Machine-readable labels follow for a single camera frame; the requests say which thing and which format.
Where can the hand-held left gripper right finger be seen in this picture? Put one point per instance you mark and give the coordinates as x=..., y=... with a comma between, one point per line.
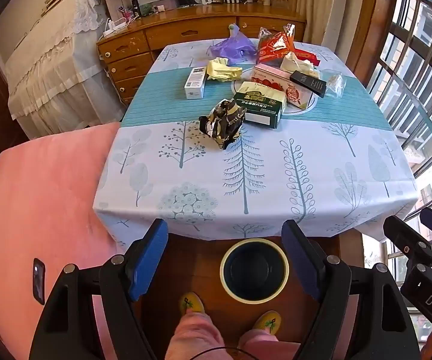
x=298, y=258

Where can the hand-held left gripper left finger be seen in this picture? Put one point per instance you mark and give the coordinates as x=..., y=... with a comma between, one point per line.
x=150, y=255

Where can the blue bin with cream rim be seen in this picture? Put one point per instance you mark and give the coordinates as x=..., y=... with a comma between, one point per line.
x=253, y=270

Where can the black gold wrapper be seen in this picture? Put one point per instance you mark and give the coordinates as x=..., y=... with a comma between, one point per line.
x=223, y=122

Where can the clear plastic cup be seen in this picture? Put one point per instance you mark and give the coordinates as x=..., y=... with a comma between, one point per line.
x=334, y=82

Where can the small white box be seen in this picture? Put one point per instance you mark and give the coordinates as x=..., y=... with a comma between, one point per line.
x=194, y=86

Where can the pink strawberry print box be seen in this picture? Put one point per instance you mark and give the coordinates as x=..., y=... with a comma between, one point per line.
x=272, y=78

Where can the pale yellow paper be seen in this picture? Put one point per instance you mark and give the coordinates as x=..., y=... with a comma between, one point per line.
x=221, y=69

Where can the person's left yellow slipper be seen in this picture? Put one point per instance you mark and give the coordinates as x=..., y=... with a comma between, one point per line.
x=191, y=303

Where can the person's yellow slipper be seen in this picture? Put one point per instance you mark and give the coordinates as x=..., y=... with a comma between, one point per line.
x=266, y=322
x=191, y=303

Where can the person's right yellow slipper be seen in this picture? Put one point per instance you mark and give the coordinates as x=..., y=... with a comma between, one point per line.
x=266, y=322

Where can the tree print tablecloth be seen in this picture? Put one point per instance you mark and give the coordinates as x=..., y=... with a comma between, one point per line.
x=276, y=172

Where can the person's left leg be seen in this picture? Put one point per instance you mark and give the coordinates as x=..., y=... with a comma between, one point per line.
x=193, y=339

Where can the black phone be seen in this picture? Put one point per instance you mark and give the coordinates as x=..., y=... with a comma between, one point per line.
x=38, y=281

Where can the pink bed blanket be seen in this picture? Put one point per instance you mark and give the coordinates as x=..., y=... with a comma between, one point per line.
x=43, y=202

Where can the green chocolate box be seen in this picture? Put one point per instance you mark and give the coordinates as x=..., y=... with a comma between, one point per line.
x=261, y=108

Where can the black slim box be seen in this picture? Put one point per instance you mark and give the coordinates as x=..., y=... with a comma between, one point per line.
x=309, y=82

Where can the window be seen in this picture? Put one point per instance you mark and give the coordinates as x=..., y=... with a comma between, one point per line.
x=418, y=45

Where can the white crumpled packet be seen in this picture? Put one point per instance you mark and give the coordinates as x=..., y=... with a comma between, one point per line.
x=294, y=63

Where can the red envelope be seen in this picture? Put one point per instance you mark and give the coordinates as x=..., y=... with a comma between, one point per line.
x=309, y=55

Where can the white lace cover cloth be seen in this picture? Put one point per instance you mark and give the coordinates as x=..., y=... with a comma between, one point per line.
x=51, y=75

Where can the wooden dresser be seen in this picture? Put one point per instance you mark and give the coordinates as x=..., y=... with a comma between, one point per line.
x=133, y=48

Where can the red snack bag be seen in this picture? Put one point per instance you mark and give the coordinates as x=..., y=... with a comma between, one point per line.
x=274, y=47

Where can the purple plastic bag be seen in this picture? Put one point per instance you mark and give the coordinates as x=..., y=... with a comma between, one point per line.
x=234, y=47

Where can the white power strip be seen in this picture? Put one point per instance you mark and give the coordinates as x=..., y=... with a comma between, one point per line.
x=116, y=26

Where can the beige curtain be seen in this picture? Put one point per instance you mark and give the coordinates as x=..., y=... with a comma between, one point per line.
x=328, y=0

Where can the black cosmetic bottle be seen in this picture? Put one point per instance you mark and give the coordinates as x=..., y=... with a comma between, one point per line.
x=135, y=7

